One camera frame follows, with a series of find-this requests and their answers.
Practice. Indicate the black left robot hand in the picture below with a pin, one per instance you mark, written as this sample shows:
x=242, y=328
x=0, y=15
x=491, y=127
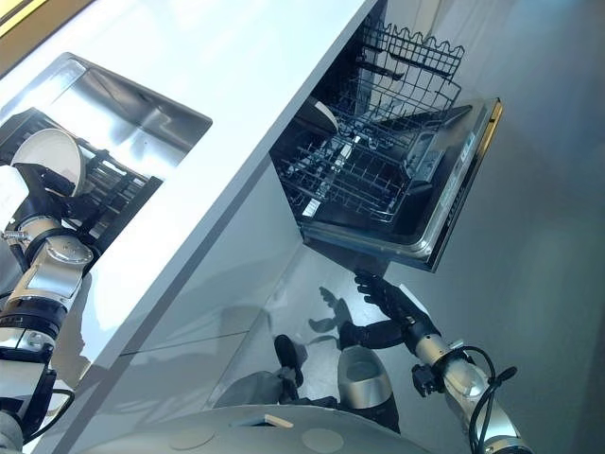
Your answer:
x=41, y=204

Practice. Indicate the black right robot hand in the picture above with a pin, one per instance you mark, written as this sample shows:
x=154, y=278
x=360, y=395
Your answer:
x=385, y=295

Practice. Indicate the white round plate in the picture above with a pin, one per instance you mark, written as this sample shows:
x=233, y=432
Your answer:
x=47, y=156

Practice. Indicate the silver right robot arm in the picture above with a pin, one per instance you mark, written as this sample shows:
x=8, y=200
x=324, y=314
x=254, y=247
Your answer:
x=465, y=388

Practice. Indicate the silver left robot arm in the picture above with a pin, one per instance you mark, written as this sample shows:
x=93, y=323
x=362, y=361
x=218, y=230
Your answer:
x=49, y=269

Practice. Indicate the open dishwasher door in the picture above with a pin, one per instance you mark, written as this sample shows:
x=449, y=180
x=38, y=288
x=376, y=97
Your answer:
x=454, y=198

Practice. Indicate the black dish drying rack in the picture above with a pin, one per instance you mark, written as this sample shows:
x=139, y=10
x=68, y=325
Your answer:
x=111, y=191

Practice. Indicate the silver right robot leg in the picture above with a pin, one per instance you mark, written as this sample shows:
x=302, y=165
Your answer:
x=365, y=385

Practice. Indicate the dark left robot leg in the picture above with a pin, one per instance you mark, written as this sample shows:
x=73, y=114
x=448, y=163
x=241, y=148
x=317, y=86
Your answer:
x=286, y=352

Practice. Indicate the stainless steel sink basin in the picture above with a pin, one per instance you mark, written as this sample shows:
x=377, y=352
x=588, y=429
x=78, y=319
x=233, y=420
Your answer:
x=120, y=99

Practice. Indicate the grey detergent dispenser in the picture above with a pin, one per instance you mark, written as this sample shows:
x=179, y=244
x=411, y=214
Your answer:
x=422, y=156

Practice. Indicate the grey cabinet front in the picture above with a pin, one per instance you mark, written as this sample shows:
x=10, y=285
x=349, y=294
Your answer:
x=212, y=284

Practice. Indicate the grey robot torso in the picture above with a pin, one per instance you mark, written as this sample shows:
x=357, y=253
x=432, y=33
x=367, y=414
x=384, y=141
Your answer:
x=227, y=432

